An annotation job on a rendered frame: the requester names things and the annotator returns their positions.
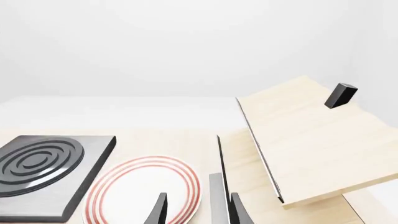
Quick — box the flat black stove plate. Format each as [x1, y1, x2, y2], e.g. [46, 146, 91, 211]
[0, 134, 118, 224]

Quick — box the white plate with red rings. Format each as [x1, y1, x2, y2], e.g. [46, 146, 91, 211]
[81, 155, 203, 224]

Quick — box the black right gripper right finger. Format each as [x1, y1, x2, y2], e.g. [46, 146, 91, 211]
[230, 192, 256, 224]

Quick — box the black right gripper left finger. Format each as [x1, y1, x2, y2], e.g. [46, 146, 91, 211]
[143, 192, 169, 224]

